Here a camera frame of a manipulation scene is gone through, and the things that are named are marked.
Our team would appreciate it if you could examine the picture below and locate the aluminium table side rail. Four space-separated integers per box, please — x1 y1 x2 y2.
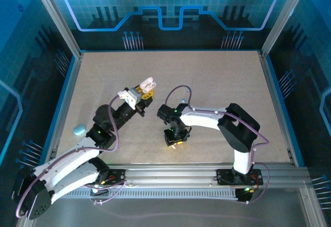
259 52 297 165
48 52 84 164

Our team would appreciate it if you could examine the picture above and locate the blue table edge trim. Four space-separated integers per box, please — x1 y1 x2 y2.
38 55 78 162
265 54 306 167

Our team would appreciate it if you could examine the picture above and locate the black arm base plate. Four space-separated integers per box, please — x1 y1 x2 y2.
98 169 128 186
216 169 264 186

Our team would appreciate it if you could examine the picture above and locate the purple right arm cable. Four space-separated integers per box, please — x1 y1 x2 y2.
164 84 271 204

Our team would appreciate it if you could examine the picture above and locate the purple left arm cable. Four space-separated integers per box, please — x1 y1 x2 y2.
15 95 128 220

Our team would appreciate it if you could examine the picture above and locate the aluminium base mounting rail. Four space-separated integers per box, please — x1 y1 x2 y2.
107 162 310 186

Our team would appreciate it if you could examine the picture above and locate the blue printed side wall panel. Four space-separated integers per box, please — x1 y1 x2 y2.
267 0 331 222
0 0 80 220

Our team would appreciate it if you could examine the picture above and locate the grey slotted cable duct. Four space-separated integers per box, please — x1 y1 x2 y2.
62 188 240 200

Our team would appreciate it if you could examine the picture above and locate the white earbud charging case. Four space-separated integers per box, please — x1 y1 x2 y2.
139 77 157 93

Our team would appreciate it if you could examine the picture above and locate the aluminium frame post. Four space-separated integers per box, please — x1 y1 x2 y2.
28 0 83 58
260 0 312 57

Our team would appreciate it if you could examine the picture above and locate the black controller bracket with LEDs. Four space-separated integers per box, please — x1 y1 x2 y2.
235 187 257 204

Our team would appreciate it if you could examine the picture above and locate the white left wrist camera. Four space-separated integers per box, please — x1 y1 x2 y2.
117 87 143 110

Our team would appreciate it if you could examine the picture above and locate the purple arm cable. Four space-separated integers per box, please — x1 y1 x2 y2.
164 84 271 204
15 95 128 220

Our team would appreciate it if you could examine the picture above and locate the grey metal deck plate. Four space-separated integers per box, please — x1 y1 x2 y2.
17 185 328 227

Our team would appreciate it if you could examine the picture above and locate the light blue earbud charging case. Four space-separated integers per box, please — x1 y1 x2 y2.
72 124 86 137

